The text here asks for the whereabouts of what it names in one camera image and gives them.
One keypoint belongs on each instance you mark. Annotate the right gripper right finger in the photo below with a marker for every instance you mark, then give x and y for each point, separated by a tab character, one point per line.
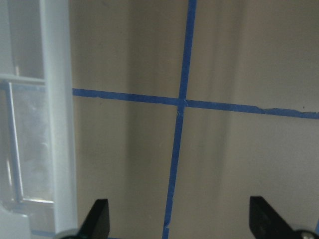
266	223

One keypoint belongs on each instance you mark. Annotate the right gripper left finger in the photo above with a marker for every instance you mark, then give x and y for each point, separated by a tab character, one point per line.
97	223

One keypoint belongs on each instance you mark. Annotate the clear plastic box lid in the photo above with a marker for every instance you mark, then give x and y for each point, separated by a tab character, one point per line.
37	155

